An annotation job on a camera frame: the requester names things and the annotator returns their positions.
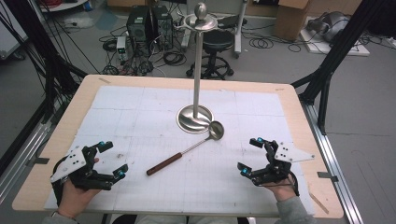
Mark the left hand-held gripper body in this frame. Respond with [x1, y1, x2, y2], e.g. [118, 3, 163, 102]
[49, 146, 114, 191]

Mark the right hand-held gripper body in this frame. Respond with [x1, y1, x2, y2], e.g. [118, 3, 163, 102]
[251, 139, 316, 188]

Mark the metal ladle with wooden handle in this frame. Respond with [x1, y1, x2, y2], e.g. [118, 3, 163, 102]
[146, 120, 225, 176]

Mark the metal utensil stand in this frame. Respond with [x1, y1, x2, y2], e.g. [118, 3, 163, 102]
[174, 2, 219, 134]

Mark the person's left hand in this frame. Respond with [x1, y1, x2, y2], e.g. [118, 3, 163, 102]
[57, 179, 101, 219]

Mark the person's right hand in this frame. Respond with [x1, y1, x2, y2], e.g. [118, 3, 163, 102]
[264, 174, 299, 203]

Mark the thin wooden strip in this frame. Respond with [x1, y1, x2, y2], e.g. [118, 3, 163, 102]
[308, 191, 330, 215]

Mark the white bench power supply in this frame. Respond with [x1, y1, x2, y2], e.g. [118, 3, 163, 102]
[116, 35, 129, 62]

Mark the black swivel stool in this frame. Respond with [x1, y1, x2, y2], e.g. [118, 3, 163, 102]
[186, 30, 235, 80]

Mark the white floor platform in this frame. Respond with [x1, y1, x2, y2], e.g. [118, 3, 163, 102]
[299, 18, 371, 58]

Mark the black computer tower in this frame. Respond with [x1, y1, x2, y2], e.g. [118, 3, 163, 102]
[151, 5, 174, 50]
[126, 6, 154, 44]

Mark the closed cardboard box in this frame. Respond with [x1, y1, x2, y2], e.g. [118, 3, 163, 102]
[275, 0, 313, 42]

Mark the grey bag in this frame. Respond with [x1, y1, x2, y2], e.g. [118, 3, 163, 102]
[306, 11, 350, 44]

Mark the open cardboard box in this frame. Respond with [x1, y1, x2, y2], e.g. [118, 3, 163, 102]
[106, 0, 148, 8]

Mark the white round table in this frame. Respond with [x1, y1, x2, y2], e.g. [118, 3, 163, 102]
[39, 0, 91, 14]

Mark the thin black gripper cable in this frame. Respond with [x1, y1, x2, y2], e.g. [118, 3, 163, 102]
[260, 174, 301, 198]

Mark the aluminium rail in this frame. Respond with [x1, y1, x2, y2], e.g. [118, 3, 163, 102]
[299, 101, 364, 224]
[0, 120, 53, 203]

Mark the tangle of black cables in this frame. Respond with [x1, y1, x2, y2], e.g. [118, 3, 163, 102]
[102, 57, 156, 77]

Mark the black cable coil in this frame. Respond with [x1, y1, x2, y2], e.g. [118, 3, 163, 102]
[247, 36, 275, 49]
[163, 50, 188, 67]

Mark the black metal frame stand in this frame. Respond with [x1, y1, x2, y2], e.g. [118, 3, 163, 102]
[290, 0, 388, 135]
[2, 0, 89, 123]

